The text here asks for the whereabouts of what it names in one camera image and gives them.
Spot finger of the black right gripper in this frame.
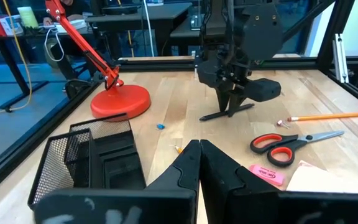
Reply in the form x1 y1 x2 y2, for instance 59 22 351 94
214 88 231 113
228 89 248 118

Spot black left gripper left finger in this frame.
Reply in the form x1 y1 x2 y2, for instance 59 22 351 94
33 139 202 224

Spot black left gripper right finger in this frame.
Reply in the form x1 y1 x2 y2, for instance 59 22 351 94
200 139 358 224

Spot black pen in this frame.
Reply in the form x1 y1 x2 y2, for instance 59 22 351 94
199 103 255 122

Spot pink eraser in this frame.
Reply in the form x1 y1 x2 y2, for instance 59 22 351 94
249 164 286 187

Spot scissors with red-black handles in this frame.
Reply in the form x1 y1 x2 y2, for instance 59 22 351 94
249 129 346 168

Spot yellow pencil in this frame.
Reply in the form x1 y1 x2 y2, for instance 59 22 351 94
287 111 358 123

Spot black mesh desk organizer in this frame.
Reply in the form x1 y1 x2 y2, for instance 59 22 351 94
27 113 147 211

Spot red desk lamp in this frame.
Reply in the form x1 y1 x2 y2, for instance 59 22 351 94
44 0 152 121

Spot pink sticky note pad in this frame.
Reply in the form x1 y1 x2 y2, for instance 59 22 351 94
286 160 358 194

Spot person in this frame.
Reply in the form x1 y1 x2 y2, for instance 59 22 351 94
42 0 90 26

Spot green cup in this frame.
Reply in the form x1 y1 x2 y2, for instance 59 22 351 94
17 6 39 29

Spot black desk with clutter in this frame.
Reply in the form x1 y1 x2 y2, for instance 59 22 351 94
0 18 93 113

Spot white and blue box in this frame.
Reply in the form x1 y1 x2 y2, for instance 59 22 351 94
0 14 25 36

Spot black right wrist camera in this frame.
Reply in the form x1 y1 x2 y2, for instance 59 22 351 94
243 77 282 103

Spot black aluminium table frame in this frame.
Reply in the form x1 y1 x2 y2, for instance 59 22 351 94
0 0 358 202

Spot white cord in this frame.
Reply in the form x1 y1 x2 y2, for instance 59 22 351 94
143 0 155 57

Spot silver aluminium bracket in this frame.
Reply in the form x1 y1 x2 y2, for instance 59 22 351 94
332 33 350 84

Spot white cable loop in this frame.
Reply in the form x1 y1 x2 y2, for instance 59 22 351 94
44 27 65 62

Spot yellow cable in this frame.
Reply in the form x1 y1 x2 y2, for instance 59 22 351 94
0 0 33 119

